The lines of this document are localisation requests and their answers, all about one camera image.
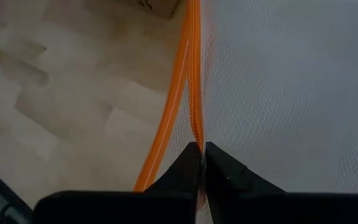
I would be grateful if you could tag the brown cardboard shipping box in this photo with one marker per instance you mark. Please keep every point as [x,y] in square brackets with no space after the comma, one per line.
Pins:
[129,6]

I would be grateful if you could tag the mesh zip pouch orange trim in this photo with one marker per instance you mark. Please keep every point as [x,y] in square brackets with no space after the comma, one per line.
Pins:
[291,93]

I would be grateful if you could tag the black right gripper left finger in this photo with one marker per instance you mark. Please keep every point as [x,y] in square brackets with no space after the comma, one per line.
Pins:
[135,208]

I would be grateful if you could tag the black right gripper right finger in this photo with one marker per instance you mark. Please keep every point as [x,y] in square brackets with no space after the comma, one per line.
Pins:
[275,208]

